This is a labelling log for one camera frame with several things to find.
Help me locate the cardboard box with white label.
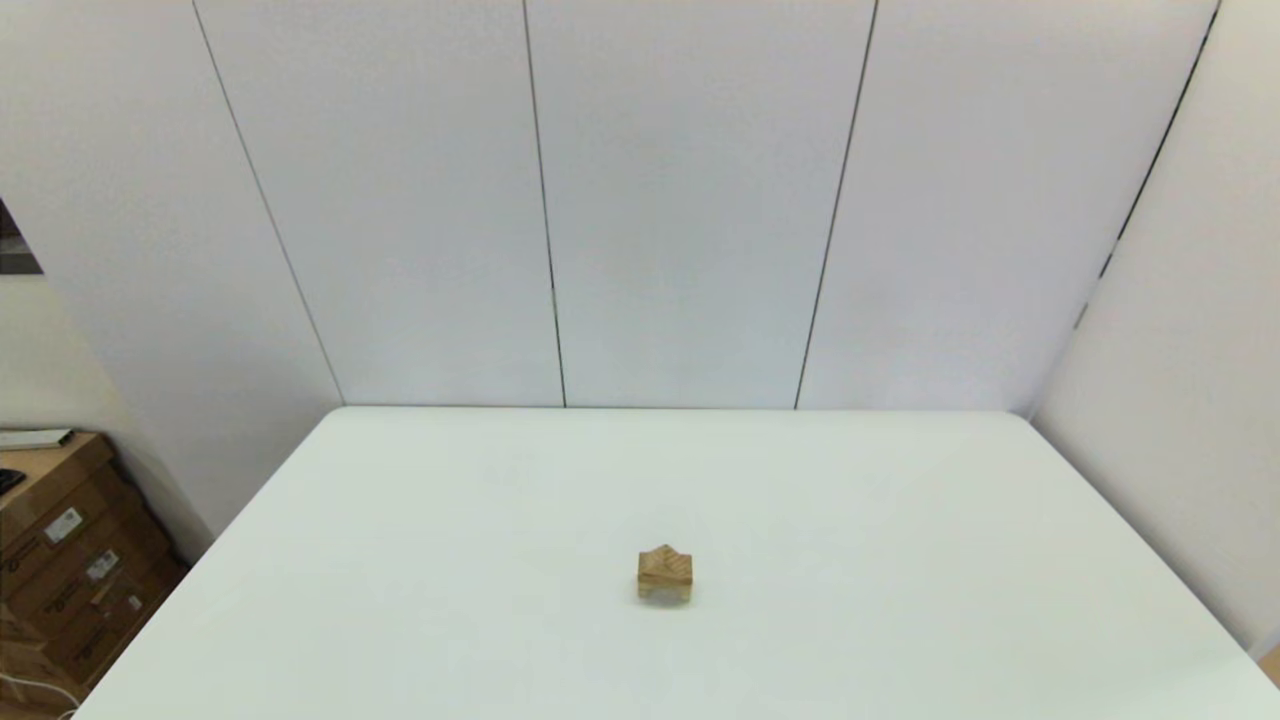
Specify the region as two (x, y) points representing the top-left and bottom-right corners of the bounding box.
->
(0, 500), (166, 621)
(20, 545), (191, 691)
(0, 432), (136, 561)

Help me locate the white floor cable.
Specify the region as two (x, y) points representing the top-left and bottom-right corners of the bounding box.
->
(0, 672), (76, 720)

